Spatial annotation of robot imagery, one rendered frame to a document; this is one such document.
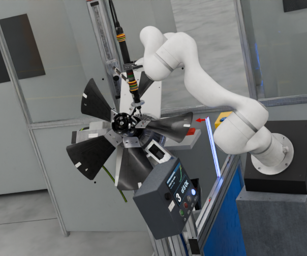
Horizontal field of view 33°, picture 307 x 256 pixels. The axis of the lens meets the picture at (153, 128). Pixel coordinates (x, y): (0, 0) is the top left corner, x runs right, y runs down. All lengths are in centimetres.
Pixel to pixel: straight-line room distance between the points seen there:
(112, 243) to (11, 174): 162
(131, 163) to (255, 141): 79
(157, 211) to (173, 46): 63
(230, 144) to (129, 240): 219
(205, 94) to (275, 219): 66
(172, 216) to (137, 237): 216
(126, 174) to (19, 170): 270
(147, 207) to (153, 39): 67
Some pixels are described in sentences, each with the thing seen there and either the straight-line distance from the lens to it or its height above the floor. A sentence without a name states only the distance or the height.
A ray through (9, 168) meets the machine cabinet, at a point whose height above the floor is 32.
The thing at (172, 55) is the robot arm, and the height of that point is 163.
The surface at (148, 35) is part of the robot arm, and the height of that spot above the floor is 171.
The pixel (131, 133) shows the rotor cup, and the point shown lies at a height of 116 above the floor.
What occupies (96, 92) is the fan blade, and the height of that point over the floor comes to 136.
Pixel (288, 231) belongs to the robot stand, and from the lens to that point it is 230.
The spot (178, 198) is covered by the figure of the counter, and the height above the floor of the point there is 116.
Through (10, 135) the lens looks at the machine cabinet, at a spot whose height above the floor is 66.
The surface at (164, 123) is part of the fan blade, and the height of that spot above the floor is 118.
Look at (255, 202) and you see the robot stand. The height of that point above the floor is 92.
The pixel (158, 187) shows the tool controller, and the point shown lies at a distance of 180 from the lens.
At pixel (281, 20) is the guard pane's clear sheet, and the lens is 307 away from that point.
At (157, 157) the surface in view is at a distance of 268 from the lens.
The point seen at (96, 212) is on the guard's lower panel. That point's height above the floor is 22.
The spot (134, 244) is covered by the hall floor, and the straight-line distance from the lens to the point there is 392.
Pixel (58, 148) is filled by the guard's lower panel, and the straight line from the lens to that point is 389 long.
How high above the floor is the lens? 205
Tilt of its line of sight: 20 degrees down
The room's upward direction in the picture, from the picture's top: 14 degrees counter-clockwise
